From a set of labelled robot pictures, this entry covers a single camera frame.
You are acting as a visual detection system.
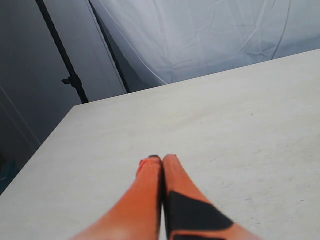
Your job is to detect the black stand pole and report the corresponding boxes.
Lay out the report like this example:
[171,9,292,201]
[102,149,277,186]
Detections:
[35,0,89,104]

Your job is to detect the white backdrop cloth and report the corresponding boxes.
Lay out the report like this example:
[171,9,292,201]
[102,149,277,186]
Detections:
[92,0,320,86]

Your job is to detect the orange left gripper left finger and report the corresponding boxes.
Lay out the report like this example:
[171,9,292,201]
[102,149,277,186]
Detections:
[73,155,163,240]

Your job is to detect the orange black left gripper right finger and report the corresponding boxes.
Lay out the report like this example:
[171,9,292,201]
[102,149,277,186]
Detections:
[163,154,260,240]

